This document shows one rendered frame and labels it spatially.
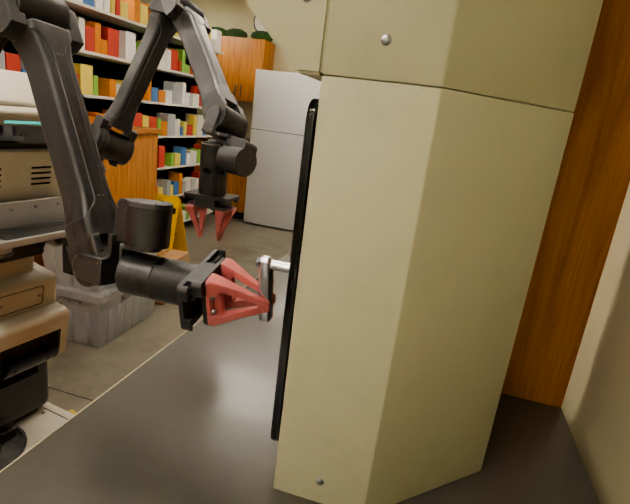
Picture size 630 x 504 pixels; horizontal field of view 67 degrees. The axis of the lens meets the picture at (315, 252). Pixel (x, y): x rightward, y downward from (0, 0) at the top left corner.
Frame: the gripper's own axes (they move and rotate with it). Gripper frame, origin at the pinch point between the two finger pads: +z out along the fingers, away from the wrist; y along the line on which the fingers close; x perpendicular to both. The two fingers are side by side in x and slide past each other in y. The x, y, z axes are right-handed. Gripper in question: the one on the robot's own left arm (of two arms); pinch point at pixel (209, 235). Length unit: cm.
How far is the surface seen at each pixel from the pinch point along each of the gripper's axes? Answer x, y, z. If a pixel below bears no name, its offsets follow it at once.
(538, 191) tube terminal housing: -35, 56, -22
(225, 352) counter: -18.8, 13.8, 15.9
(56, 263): 110, -142, 64
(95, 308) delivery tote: 109, -117, 84
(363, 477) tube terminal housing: -46, 43, 11
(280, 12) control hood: -46, 29, -36
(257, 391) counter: -28.0, 23.7, 15.9
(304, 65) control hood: -46, 31, -32
